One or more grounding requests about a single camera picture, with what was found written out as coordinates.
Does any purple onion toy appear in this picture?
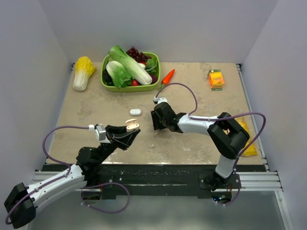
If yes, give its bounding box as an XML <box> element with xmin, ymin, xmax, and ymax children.
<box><xmin>150</xmin><ymin>75</ymin><xmax>157</xmax><ymax>84</ymax></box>

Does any short green cabbage toy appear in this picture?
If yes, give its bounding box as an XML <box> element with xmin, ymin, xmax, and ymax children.
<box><xmin>106</xmin><ymin>60</ymin><xmax>132</xmax><ymax>89</ymax></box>

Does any green leaf toy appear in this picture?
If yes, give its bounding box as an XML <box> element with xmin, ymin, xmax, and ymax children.
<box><xmin>145</xmin><ymin>58</ymin><xmax>158</xmax><ymax>73</ymax></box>

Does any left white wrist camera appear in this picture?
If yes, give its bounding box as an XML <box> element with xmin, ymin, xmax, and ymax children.
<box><xmin>88</xmin><ymin>125</ymin><xmax>106</xmax><ymax>142</ymax></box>

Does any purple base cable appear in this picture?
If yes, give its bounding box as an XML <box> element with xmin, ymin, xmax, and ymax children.
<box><xmin>80</xmin><ymin>182</ymin><xmax>131</xmax><ymax>214</ymax></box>
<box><xmin>214</xmin><ymin>167</ymin><xmax>242</xmax><ymax>207</ymax></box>

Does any long green lettuce toy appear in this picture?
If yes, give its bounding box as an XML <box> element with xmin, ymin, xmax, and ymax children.
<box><xmin>109</xmin><ymin>46</ymin><xmax>152</xmax><ymax>85</ymax></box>

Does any orange sponge package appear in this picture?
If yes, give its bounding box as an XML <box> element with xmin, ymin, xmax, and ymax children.
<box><xmin>207</xmin><ymin>69</ymin><xmax>224</xmax><ymax>91</ymax></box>

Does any yellow napa cabbage toy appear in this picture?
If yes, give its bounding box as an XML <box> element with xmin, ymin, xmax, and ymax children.
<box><xmin>72</xmin><ymin>56</ymin><xmax>96</xmax><ymax>92</ymax></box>

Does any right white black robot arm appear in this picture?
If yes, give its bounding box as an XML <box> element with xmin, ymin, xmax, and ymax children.
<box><xmin>151</xmin><ymin>102</ymin><xmax>250</xmax><ymax>188</ymax></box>

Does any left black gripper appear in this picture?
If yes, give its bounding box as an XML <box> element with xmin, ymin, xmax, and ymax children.
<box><xmin>96</xmin><ymin>124</ymin><xmax>140</xmax><ymax>164</ymax></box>

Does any dark red grapes toy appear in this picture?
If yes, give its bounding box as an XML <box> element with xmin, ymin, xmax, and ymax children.
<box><xmin>126</xmin><ymin>46</ymin><xmax>152</xmax><ymax>62</ymax></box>

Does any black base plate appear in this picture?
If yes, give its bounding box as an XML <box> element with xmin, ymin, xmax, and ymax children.
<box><xmin>43</xmin><ymin>162</ymin><xmax>267</xmax><ymax>200</ymax></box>

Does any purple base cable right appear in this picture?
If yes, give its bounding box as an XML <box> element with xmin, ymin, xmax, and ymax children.
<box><xmin>214</xmin><ymin>167</ymin><xmax>242</xmax><ymax>207</ymax></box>

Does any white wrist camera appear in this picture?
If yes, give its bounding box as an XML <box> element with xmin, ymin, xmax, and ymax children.
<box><xmin>153</xmin><ymin>97</ymin><xmax>167</xmax><ymax>104</ymax></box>
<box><xmin>88</xmin><ymin>125</ymin><xmax>106</xmax><ymax>142</ymax></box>

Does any white earbud charging case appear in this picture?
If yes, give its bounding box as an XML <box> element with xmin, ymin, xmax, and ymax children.
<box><xmin>129</xmin><ymin>109</ymin><xmax>142</xmax><ymax>116</ymax></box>

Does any green plastic basket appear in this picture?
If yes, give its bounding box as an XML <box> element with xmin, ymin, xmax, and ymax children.
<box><xmin>100</xmin><ymin>52</ymin><xmax>161</xmax><ymax>92</ymax></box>

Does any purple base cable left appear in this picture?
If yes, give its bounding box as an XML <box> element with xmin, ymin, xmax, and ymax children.
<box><xmin>80</xmin><ymin>182</ymin><xmax>131</xmax><ymax>214</ymax></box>

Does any orange carrot toy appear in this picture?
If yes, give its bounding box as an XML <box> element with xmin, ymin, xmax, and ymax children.
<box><xmin>158</xmin><ymin>69</ymin><xmax>175</xmax><ymax>90</ymax></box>

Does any pink earbud charging case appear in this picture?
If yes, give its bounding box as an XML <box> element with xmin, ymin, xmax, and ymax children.
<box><xmin>125</xmin><ymin>118</ymin><xmax>140</xmax><ymax>132</ymax></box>

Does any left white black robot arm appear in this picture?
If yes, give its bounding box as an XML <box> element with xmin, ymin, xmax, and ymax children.
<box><xmin>4</xmin><ymin>125</ymin><xmax>141</xmax><ymax>229</ymax></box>

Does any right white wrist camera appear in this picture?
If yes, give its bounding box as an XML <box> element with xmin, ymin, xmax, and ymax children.
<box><xmin>153</xmin><ymin>97</ymin><xmax>167</xmax><ymax>104</ymax></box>

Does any yellow Lays chips bag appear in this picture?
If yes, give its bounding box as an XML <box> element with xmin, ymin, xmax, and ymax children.
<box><xmin>235</xmin><ymin>117</ymin><xmax>257</xmax><ymax>157</ymax></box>

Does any red tomato toy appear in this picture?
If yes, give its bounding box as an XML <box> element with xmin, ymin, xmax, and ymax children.
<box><xmin>130</xmin><ymin>79</ymin><xmax>140</xmax><ymax>86</ymax></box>

